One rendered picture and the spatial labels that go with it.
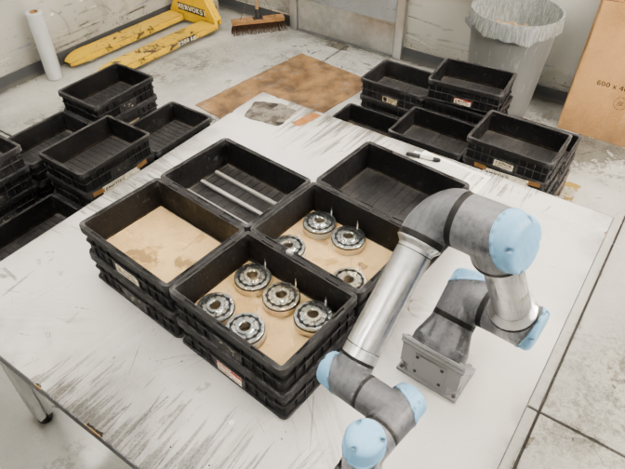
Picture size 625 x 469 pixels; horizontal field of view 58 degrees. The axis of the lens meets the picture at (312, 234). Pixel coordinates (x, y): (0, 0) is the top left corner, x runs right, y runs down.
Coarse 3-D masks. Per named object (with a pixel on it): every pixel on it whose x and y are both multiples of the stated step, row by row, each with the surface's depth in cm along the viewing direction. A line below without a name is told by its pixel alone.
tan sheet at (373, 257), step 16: (336, 224) 180; (304, 240) 175; (320, 240) 175; (368, 240) 175; (320, 256) 170; (336, 256) 170; (352, 256) 170; (368, 256) 170; (384, 256) 170; (368, 272) 165
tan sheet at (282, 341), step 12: (228, 276) 163; (216, 288) 160; (228, 288) 160; (240, 300) 157; (252, 300) 157; (300, 300) 157; (240, 312) 154; (252, 312) 154; (264, 312) 154; (276, 324) 151; (288, 324) 151; (276, 336) 148; (288, 336) 148; (300, 336) 148; (264, 348) 145; (276, 348) 145; (288, 348) 145; (276, 360) 142
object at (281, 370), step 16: (240, 240) 161; (256, 240) 161; (288, 256) 155; (192, 272) 151; (176, 288) 147; (352, 304) 144; (208, 320) 139; (336, 320) 139; (224, 336) 138; (320, 336) 136; (256, 352) 132; (304, 352) 132; (272, 368) 130; (288, 368) 130
